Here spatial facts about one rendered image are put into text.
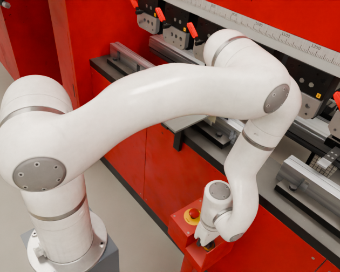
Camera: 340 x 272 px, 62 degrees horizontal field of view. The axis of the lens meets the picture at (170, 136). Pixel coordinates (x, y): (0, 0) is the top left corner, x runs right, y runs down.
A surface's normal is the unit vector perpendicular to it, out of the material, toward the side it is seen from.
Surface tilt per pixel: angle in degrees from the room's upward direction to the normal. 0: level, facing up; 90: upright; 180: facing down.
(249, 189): 47
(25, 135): 23
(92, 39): 90
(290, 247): 90
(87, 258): 0
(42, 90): 16
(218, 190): 5
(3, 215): 0
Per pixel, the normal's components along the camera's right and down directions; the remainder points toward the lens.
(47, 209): 0.11, 0.60
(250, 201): 0.50, -0.04
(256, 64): -0.07, -0.69
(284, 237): -0.76, 0.37
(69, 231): 0.55, 0.58
